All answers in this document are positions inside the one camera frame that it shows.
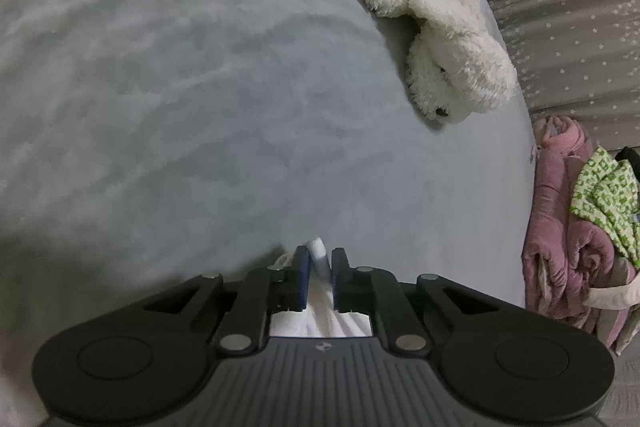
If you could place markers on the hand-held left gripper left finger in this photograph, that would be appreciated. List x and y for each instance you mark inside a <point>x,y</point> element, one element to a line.
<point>301,277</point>

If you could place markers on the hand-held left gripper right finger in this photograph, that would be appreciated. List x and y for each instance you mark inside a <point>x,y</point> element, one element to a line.
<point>339,279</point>

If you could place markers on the white pants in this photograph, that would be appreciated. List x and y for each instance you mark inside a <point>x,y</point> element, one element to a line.
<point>320,302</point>

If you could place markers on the pink quilt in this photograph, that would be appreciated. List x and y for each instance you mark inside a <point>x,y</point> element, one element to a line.
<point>555,232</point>

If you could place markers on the cream long-sleeved garment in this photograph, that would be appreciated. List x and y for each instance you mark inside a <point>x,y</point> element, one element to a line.
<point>615,302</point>

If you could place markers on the white plush dog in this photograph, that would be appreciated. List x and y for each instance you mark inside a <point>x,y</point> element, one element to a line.
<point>440,17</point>

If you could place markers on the green patterned garment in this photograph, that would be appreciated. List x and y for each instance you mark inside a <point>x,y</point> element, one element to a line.
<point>610,192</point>

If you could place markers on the black crumpled garment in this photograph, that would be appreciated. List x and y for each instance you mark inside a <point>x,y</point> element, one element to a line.
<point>626,154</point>

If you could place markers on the grey star-patterned curtain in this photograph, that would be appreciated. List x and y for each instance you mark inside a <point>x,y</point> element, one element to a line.
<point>565,7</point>

